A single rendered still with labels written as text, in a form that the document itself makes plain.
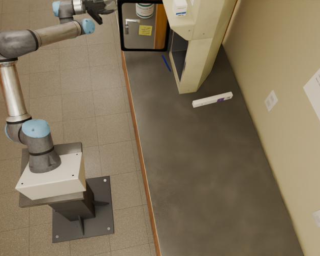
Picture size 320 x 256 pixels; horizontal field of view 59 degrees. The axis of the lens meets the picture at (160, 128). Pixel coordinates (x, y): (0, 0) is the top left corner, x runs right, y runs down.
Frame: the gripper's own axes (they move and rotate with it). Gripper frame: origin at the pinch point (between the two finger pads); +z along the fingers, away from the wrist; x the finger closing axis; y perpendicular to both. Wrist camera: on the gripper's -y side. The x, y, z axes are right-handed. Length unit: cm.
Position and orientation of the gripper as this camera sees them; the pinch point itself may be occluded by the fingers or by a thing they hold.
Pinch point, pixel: (119, 6)
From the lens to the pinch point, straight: 175.1
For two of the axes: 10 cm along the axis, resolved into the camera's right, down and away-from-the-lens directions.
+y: 0.6, -4.5, -8.9
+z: 9.8, -1.5, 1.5
